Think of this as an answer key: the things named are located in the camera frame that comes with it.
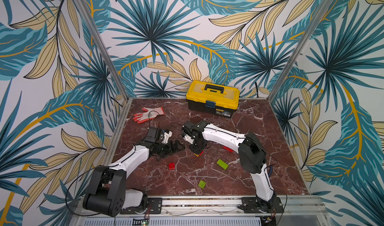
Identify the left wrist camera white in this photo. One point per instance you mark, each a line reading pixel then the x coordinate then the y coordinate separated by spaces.
pixel 165 136

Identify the yellow black toolbox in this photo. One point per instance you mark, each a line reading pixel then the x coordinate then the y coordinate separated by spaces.
pixel 213 99

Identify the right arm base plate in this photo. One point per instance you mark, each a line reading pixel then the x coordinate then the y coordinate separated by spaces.
pixel 255 205

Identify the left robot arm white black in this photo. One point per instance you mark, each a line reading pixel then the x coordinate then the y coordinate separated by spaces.
pixel 107 192

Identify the long green lego brick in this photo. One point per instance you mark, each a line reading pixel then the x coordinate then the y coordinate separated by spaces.
pixel 222 164

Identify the aluminium front frame rail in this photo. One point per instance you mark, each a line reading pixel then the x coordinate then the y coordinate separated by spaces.
pixel 215 211

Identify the green square lego brick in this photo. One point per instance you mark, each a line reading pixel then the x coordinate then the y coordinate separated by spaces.
pixel 202 184

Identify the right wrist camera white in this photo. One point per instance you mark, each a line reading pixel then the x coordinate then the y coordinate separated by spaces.
pixel 188 138

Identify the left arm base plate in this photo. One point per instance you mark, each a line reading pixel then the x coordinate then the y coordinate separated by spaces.
pixel 153 206

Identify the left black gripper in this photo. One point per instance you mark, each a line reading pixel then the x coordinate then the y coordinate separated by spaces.
pixel 170 149

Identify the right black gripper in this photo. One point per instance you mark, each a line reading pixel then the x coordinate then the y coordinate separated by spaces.
pixel 195 144

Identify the small red lego brick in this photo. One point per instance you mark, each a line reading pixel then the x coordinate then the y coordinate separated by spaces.
pixel 172 166

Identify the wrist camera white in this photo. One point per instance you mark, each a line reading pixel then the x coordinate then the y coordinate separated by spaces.
pixel 165 136
pixel 188 138

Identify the red white work glove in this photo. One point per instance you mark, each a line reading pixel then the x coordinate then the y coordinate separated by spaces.
pixel 148 114

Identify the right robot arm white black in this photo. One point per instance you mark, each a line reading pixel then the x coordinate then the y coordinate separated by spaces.
pixel 249 148

